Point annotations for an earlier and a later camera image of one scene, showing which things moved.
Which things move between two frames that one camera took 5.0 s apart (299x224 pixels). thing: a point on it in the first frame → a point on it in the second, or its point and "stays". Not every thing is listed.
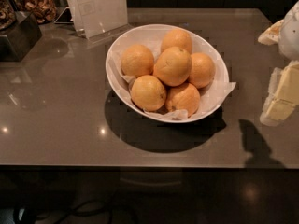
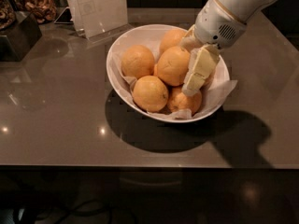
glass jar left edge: [7, 15] stays
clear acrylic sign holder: [98, 11] stays
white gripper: [290, 35] → [215, 24]
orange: [148, 92] stays
